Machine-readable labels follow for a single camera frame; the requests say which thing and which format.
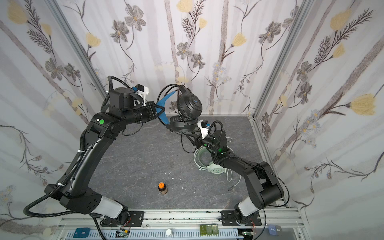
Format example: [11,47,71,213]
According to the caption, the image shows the black blue headphones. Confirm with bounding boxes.
[155,84,203,133]

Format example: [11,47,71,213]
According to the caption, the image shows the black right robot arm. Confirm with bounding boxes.
[187,134,285,221]

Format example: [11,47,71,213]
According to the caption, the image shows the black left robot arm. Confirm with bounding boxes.
[52,85,157,225]

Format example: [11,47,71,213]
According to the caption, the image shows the mint green headphones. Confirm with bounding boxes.
[194,147,227,175]

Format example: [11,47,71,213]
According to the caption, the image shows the left corner aluminium profile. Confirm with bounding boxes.
[44,0,120,118]

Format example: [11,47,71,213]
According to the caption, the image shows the corner aluminium profile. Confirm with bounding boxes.
[252,0,315,119]
[44,0,120,118]

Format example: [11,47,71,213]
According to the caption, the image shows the small orange cap bottle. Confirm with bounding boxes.
[158,182,168,195]

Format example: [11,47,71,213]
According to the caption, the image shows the black corrugated left conduit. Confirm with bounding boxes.
[23,130,88,219]

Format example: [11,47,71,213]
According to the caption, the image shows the white round cap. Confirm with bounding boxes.
[166,229,173,237]

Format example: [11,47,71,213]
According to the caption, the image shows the blue grey box right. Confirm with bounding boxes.
[268,225,282,236]

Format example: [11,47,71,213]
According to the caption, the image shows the right corner aluminium profile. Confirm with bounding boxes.
[252,0,315,119]

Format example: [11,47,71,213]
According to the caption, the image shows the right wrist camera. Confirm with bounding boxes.
[197,120,210,139]

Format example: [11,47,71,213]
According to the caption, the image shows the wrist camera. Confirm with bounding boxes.
[132,84,149,106]
[197,120,210,139]

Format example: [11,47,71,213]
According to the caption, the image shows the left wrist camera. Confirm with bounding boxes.
[132,84,149,106]

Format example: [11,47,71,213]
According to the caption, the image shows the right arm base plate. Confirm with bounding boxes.
[220,210,262,227]

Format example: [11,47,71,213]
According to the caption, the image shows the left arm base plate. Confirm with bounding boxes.
[100,211,145,228]

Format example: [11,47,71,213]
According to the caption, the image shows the aluminium mounting rail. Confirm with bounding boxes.
[55,208,307,240]

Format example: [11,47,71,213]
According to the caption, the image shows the blue box on rail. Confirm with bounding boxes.
[73,228,91,239]

